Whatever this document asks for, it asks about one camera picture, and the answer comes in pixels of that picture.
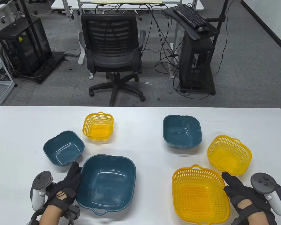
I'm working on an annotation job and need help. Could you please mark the grey white hand controller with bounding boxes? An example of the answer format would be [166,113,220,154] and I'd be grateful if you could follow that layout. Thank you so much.
[29,171,54,225]
[250,173,281,216]

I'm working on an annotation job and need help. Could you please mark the black keyboard tray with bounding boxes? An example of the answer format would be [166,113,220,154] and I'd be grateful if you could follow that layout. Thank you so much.
[163,6,221,40]

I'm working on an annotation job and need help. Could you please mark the white office desk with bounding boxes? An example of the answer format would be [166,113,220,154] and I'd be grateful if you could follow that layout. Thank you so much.
[51,0,204,79]

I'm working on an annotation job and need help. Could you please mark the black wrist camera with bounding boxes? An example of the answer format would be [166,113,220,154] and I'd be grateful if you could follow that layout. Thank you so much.
[66,204,81,222]

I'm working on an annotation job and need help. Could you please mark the large yellow drain basket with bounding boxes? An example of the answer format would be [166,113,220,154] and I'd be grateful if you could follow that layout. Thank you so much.
[172,164,230,225]

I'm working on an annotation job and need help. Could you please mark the medium blue basin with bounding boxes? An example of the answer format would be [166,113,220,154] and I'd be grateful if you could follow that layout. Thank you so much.
[163,115,202,149]

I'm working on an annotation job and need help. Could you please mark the bundle of black floor cables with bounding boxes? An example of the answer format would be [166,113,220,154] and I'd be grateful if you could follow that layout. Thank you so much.
[140,4,185,75]

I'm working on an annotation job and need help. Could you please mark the grey white left hand controller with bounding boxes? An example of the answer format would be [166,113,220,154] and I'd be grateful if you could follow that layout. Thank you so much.
[29,171,54,225]

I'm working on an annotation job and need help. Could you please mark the black keyboard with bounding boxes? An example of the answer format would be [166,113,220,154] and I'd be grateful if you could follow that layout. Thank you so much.
[173,4,207,29]

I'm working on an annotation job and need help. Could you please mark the white metal rack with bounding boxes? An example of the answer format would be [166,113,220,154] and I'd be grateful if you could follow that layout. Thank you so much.
[0,35,15,106]

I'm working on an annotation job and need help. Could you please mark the grey white right hand controller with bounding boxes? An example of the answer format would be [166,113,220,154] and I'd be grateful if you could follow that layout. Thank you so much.
[250,173,281,216]

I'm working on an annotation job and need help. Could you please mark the black equipment cabinet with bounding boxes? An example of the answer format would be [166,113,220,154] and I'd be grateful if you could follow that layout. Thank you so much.
[0,16,66,84]

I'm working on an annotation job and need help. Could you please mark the small yellow drain basket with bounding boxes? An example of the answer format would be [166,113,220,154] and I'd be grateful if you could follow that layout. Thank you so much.
[82,112,114,142]

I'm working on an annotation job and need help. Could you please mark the person's left forearm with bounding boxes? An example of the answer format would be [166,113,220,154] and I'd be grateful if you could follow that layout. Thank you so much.
[39,205,62,225]

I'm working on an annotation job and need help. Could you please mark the black computer tower cart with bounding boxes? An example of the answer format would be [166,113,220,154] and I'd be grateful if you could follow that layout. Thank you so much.
[179,35,216,96]

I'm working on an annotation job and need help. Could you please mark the black stand pole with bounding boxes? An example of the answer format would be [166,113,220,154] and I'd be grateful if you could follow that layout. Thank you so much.
[21,0,48,64]
[207,0,229,46]

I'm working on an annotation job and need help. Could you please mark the black mesh office chair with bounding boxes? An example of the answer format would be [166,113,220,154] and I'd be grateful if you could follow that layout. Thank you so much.
[79,13,146,107]

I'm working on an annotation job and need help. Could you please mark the small blue basin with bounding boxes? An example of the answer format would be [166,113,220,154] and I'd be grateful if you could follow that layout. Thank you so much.
[43,131,85,167]

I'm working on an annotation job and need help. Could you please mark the large blue basin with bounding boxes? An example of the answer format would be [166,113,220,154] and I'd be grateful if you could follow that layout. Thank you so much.
[76,154,136,215]

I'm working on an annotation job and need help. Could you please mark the medium yellow drain basket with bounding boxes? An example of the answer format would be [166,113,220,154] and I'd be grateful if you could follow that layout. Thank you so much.
[207,135,252,176]

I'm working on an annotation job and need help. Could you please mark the person's right hand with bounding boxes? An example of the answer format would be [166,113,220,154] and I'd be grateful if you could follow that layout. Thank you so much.
[222,172,275,221]

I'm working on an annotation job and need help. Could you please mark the person's left hand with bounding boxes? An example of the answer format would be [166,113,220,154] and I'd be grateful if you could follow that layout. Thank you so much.
[46,161,83,211]

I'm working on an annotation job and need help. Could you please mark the person's right forearm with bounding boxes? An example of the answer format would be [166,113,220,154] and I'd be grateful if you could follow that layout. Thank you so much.
[232,210,277,225]

